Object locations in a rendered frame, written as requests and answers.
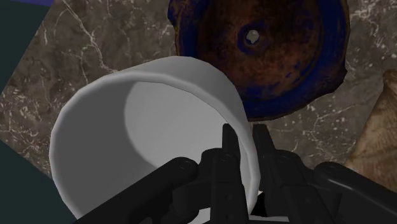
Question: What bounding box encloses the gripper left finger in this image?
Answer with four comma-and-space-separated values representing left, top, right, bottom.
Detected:
73, 123, 249, 224

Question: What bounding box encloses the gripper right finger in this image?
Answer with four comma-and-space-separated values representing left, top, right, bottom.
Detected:
251, 123, 397, 224

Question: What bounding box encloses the white cup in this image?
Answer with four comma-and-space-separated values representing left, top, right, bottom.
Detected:
48, 55, 261, 220

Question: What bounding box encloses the tan ribbed object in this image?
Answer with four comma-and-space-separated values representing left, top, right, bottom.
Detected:
344, 69, 397, 193

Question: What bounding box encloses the brown and blue plate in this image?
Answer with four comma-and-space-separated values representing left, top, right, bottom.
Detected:
167, 0, 351, 122

